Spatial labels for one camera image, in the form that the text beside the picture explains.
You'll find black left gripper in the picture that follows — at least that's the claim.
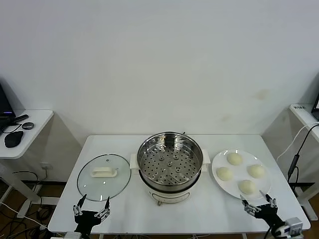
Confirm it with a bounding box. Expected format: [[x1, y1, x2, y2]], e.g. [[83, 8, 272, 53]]
[[72, 194, 111, 235]]

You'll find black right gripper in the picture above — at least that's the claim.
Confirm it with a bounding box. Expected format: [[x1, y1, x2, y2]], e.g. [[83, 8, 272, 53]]
[[239, 190, 285, 229]]

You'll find white steamed baozi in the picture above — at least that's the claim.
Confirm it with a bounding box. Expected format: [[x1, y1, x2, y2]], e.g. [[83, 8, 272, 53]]
[[226, 152, 244, 166], [238, 179, 257, 195], [216, 166, 234, 182], [246, 164, 265, 179]]

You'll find glass lid with white handle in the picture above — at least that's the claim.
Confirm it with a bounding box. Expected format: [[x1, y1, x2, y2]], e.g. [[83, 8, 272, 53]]
[[76, 153, 132, 202]]

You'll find perforated steel steamer basket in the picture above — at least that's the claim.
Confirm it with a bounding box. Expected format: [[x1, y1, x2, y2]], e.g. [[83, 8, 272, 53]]
[[137, 132, 204, 187]]

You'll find white round plate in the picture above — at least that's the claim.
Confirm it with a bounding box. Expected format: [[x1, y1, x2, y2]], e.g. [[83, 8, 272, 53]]
[[211, 148, 272, 200]]

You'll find white electric cooker pot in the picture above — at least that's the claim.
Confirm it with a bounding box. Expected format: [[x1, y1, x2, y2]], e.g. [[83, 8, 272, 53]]
[[129, 148, 211, 207]]

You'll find white side table with mouse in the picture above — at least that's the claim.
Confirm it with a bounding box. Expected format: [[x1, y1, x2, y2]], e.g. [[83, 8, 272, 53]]
[[0, 109, 54, 219]]

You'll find white side table with label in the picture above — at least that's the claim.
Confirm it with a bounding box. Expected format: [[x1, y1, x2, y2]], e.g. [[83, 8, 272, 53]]
[[289, 103, 319, 221]]

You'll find black computer mouse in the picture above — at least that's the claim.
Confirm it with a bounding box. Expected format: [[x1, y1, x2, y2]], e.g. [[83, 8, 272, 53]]
[[4, 130, 24, 148]]

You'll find dark laptop with lit screen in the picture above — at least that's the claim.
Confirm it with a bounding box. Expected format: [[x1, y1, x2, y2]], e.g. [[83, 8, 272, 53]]
[[312, 92, 319, 115]]

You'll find black remote bar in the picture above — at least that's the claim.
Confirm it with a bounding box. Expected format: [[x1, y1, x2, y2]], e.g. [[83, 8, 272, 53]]
[[11, 114, 29, 123]]

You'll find black laptop computer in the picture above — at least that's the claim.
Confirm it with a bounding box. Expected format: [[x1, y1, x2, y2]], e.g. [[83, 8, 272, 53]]
[[0, 82, 15, 134]]

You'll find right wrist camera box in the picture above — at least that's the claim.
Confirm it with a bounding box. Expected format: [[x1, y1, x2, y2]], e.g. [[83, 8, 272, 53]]
[[285, 217, 304, 237]]

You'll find black looped floor cable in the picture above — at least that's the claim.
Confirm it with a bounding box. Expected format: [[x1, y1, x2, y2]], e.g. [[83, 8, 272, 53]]
[[12, 170, 42, 193]]

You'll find white floor cable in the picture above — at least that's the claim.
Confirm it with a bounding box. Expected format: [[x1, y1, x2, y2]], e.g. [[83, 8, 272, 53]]
[[0, 201, 49, 230]]

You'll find white hanging cable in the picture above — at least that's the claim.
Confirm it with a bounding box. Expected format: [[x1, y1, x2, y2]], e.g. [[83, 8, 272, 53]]
[[276, 123, 319, 161]]

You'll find black floor cable tangle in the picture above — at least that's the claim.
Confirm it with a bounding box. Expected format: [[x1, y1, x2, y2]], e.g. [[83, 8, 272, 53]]
[[0, 206, 50, 239]]

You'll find thin black desk cable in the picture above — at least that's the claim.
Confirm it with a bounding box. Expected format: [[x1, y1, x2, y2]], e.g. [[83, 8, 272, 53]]
[[1, 122, 22, 135]]

